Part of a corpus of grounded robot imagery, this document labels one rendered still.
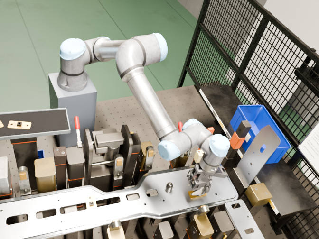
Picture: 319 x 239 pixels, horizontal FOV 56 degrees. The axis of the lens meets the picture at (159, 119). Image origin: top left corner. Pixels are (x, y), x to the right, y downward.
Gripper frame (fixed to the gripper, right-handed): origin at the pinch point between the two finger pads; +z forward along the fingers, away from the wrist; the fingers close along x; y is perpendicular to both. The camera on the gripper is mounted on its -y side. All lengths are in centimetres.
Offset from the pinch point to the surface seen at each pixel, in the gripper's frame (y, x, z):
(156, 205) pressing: 20.1, 1.2, 2.0
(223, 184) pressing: -15.2, -2.1, 2.0
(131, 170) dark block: 23.4, -23.2, 10.6
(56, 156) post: 58, -24, -8
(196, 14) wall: -193, -362, 97
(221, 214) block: -8.1, 10.8, 3.9
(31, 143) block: 67, -35, -5
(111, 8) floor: -55, -382, 103
